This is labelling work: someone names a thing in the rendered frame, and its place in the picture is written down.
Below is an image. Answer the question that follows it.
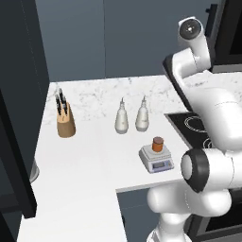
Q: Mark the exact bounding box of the brown jam jar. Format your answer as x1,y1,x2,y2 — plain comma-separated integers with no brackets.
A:
151,136,165,154

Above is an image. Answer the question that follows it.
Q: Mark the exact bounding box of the white digital scale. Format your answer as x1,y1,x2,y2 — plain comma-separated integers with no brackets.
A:
138,144,175,174

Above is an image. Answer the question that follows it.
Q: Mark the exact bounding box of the blue-grey base cabinet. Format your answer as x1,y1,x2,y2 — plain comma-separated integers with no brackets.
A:
115,187,164,242

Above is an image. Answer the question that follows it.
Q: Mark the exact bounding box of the dark cabinet door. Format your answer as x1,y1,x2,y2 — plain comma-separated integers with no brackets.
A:
0,89,38,220

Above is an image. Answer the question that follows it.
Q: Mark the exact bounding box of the dark tall cabinet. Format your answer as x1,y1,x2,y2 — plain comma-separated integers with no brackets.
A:
0,0,51,178

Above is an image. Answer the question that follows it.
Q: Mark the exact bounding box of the white dispenser bottle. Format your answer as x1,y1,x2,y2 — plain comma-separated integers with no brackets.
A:
113,96,130,134
135,95,150,132

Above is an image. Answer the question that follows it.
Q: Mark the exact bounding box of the wooden knife block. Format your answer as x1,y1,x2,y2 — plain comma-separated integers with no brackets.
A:
56,101,77,139

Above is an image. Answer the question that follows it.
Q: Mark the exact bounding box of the black hob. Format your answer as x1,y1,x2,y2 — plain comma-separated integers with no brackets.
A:
164,111,216,151

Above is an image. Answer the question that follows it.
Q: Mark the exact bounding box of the grey round bowl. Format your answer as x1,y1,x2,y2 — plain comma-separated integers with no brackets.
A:
29,159,41,183

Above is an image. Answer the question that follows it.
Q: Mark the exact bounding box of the black oven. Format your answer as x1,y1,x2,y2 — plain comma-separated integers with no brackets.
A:
185,188,242,242

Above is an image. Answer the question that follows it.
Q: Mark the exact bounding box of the black appliance handle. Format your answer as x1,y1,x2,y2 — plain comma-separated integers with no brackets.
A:
205,3,218,24

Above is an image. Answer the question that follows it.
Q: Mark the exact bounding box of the dark wall appliance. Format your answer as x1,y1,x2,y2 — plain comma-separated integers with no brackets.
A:
209,0,242,74

